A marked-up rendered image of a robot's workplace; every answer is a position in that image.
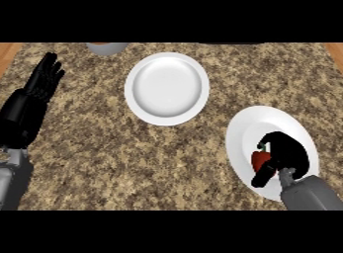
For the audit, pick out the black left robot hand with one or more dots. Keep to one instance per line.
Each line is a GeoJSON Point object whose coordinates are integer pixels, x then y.
{"type": "Point", "coordinates": [26, 108]}

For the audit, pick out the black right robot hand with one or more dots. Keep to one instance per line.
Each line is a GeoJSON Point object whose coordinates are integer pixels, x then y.
{"type": "Point", "coordinates": [287, 153]}

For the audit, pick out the red bell pepper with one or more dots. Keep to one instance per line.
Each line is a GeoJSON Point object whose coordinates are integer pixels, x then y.
{"type": "Point", "coordinates": [261, 160]}

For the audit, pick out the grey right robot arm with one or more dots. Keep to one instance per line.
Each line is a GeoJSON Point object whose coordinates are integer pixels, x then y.
{"type": "Point", "coordinates": [309, 194]}

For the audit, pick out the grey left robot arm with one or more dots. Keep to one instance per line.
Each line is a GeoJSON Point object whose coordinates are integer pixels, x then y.
{"type": "Point", "coordinates": [2, 179]}

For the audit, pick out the white round plate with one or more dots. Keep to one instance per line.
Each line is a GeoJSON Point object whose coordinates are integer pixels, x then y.
{"type": "Point", "coordinates": [247, 131]}
{"type": "Point", "coordinates": [166, 89]}

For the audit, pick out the grey round bowl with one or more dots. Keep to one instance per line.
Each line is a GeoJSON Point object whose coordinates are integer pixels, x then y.
{"type": "Point", "coordinates": [107, 48]}

